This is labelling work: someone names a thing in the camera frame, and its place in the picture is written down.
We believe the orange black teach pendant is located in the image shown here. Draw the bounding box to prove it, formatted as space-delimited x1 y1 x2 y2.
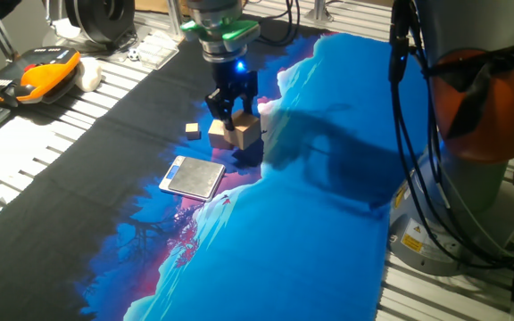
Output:
0 45 82 108

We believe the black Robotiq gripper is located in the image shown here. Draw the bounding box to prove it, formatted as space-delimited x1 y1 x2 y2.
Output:
206 58 259 132

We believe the silver digital pocket scale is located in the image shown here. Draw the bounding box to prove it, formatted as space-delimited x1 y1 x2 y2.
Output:
158 154 227 203

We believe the large wooden cube block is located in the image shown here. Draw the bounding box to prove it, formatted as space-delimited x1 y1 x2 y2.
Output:
223 108 263 152

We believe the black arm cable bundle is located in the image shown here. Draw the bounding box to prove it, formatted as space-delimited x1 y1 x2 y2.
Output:
385 0 514 274

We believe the black cloth strap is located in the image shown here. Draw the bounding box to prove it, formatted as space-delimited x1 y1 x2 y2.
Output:
420 41 514 144

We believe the printed forest landscape cloth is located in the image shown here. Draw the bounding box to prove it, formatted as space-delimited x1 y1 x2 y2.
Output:
0 17 428 321

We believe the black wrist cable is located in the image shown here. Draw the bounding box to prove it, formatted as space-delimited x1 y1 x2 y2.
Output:
256 0 302 48

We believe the black round spool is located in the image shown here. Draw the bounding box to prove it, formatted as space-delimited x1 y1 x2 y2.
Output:
63 0 137 46

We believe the white soft lump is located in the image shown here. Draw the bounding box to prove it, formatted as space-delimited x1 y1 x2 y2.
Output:
74 57 104 94

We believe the medium wooden cube block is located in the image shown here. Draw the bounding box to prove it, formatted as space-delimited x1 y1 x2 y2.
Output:
207 119 236 151

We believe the small wooden cube block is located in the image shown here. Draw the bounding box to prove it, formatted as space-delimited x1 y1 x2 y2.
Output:
184 121 202 142

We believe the clear plastic parts box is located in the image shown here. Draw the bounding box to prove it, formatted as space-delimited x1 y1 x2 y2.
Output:
137 31 180 70

